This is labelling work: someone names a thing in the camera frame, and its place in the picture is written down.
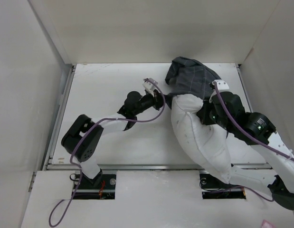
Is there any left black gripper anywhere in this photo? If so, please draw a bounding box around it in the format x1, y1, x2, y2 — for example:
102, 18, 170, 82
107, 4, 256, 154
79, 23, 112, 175
133, 89, 169, 116

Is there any white pillow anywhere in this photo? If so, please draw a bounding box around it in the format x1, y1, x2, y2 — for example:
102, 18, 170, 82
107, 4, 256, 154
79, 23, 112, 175
171, 94, 231, 183

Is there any dark grey checked pillowcase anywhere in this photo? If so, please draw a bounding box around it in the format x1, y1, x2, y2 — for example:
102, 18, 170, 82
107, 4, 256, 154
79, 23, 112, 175
165, 57, 221, 108

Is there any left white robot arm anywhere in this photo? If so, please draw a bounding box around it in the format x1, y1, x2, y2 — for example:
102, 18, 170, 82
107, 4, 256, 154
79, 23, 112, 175
61, 90, 165, 189

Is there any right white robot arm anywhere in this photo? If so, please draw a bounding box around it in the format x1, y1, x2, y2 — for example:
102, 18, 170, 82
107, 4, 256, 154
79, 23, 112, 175
193, 91, 294, 211

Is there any pink object at corner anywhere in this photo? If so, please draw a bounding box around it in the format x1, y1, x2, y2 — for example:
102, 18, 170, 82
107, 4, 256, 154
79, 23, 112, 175
261, 219, 276, 228

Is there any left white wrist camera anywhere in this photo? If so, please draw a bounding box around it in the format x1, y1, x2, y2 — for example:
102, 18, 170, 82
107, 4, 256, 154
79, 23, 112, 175
143, 78, 158, 96

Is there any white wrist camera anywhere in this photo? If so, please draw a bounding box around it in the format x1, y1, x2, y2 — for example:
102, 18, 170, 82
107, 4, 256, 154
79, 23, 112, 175
143, 78, 158, 96
210, 79, 230, 93

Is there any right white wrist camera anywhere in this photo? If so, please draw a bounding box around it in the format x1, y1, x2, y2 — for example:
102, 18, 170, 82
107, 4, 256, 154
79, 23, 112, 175
210, 79, 230, 93

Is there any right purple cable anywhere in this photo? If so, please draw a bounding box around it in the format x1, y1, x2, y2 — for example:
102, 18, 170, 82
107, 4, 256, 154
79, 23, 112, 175
214, 83, 294, 202

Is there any purple cable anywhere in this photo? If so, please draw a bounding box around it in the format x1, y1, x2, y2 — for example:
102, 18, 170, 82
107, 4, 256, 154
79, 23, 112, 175
49, 79, 166, 228
214, 83, 294, 202

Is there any aluminium rail at table front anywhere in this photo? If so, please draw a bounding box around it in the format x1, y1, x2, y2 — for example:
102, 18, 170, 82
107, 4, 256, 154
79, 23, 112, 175
44, 163, 272, 171

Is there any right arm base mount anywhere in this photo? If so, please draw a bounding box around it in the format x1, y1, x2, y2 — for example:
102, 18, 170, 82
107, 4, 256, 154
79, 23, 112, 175
199, 172, 246, 200

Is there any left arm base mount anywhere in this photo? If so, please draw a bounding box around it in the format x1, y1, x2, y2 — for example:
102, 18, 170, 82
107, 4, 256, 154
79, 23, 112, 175
69, 173, 116, 200

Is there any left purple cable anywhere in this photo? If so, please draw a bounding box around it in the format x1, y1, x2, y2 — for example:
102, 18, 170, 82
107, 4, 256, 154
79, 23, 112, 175
49, 79, 166, 228

